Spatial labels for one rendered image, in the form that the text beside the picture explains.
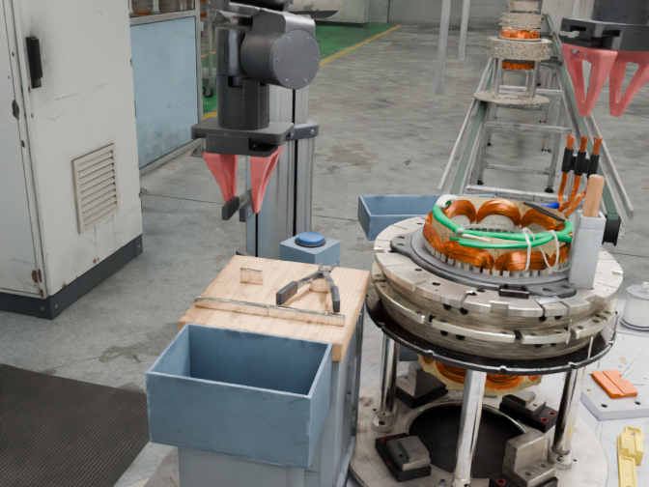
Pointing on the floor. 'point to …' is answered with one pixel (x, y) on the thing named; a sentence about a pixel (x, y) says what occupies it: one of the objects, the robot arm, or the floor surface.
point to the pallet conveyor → (462, 182)
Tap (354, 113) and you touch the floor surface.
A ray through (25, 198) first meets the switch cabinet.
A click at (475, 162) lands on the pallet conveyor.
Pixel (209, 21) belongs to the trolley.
